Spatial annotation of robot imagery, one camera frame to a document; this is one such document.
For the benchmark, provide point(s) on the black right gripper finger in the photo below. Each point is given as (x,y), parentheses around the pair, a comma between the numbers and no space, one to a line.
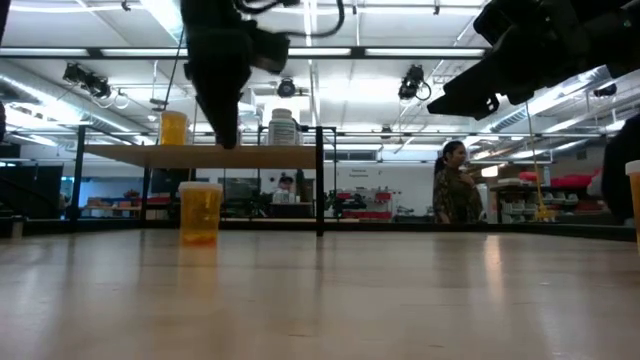
(475,95)

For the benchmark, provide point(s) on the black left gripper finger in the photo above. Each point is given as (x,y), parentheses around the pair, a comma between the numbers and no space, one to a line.
(235,100)
(210,100)

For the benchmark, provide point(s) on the orange pill bottle white cap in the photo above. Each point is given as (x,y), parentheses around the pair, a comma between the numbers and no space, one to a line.
(635,200)
(200,215)
(173,130)

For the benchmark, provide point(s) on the white bottle teal label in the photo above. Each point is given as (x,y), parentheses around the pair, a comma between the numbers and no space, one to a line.
(282,130)

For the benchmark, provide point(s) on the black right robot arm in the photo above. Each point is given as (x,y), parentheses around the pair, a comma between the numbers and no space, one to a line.
(622,170)

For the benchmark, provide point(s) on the storage shelf with boxes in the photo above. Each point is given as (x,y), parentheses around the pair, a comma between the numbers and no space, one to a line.
(115,204)

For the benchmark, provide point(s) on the person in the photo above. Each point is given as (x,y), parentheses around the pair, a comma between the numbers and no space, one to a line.
(455,195)
(286,184)

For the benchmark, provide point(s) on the yellow broom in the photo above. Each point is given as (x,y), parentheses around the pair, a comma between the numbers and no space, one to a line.
(539,200)

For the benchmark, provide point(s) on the workbench with red bins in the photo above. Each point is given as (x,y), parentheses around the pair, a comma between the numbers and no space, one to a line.
(555,197)

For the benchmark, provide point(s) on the red parts bin rack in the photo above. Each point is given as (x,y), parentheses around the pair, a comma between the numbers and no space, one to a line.
(367,205)

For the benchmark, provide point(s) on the wooden shelf with black frame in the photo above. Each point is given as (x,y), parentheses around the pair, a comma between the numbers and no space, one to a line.
(320,200)

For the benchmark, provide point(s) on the black aluminium table frame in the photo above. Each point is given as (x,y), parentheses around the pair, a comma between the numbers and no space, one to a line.
(400,228)

